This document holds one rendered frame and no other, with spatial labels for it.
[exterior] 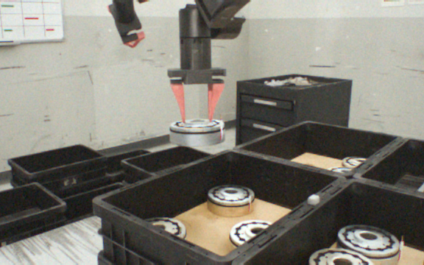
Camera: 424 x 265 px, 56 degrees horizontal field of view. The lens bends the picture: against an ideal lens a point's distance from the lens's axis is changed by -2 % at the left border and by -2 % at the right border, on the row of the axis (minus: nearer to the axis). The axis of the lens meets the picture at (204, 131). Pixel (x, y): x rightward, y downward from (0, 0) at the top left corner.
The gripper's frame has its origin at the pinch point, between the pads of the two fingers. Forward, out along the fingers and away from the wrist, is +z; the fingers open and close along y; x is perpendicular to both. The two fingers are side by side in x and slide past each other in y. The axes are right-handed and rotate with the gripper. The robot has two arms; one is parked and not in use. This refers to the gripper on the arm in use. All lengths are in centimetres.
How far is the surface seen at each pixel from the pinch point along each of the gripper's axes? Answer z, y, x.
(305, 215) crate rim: 13.4, -14.9, 17.0
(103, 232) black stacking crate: 18.2, 17.8, 7.2
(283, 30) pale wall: -29, -146, -376
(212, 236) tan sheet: 22.4, -1.9, 3.8
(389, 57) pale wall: -1, -216, -277
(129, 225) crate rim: 13.7, 12.6, 15.0
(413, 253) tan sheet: 23.4, -36.3, 15.2
